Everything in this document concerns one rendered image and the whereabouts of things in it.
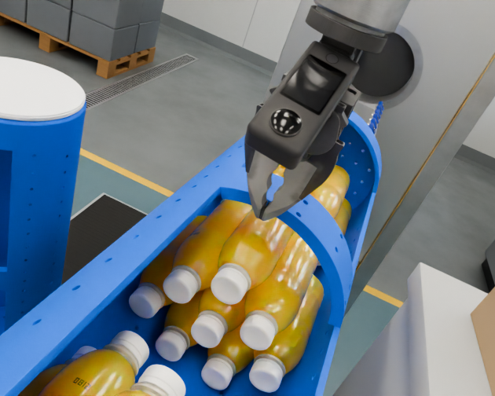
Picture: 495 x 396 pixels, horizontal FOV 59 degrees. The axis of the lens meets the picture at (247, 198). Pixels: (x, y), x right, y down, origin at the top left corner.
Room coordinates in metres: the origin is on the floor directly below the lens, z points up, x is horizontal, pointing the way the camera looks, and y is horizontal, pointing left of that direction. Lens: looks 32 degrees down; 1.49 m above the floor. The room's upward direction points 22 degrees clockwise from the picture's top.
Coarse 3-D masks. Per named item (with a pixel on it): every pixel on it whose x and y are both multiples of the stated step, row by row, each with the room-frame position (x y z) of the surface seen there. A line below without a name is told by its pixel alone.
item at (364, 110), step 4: (356, 104) 2.03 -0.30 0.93; (360, 104) 2.05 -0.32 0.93; (364, 104) 2.08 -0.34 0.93; (368, 104) 2.07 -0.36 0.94; (372, 104) 2.07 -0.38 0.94; (356, 108) 1.97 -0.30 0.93; (360, 108) 1.99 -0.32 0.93; (364, 108) 2.02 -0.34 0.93; (368, 108) 2.05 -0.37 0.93; (372, 108) 2.07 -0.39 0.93; (356, 112) 1.91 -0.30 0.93; (360, 112) 1.93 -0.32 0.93; (364, 112) 1.96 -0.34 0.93; (368, 112) 1.98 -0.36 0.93; (372, 112) 2.01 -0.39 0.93; (360, 116) 1.88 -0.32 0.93; (364, 116) 1.90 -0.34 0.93; (368, 116) 1.93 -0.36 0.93; (372, 116) 1.95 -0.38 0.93; (364, 120) 1.85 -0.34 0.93; (368, 120) 1.87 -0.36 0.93; (376, 128) 2.01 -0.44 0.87; (376, 132) 2.06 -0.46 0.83
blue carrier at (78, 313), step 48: (240, 144) 0.61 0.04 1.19; (192, 192) 0.42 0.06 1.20; (240, 192) 0.43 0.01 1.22; (144, 240) 0.31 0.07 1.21; (336, 240) 0.44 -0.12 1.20; (96, 288) 0.23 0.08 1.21; (336, 288) 0.40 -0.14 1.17; (0, 336) 0.19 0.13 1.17; (48, 336) 0.18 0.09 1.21; (96, 336) 0.33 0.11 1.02; (144, 336) 0.38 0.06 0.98; (336, 336) 0.38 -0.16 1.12; (0, 384) 0.14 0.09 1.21; (192, 384) 0.36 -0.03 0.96; (240, 384) 0.38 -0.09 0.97; (288, 384) 0.36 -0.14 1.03
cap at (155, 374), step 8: (152, 368) 0.22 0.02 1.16; (160, 368) 0.22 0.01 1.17; (168, 368) 0.22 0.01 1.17; (144, 376) 0.21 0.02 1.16; (152, 376) 0.21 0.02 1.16; (160, 376) 0.21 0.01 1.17; (168, 376) 0.22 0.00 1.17; (176, 376) 0.22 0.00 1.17; (160, 384) 0.21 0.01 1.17; (168, 384) 0.21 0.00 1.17; (176, 384) 0.21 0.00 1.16; (184, 384) 0.22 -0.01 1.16; (168, 392) 0.21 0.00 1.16; (176, 392) 0.21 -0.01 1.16; (184, 392) 0.22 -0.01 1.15
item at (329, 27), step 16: (320, 16) 0.38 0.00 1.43; (320, 32) 0.38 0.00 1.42; (336, 32) 0.37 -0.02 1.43; (352, 32) 0.37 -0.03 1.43; (336, 48) 0.39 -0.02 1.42; (352, 48) 0.39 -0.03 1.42; (368, 48) 0.38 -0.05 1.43; (352, 96) 0.42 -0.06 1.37; (336, 112) 0.38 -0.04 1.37; (336, 128) 0.37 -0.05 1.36; (320, 144) 0.37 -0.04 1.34
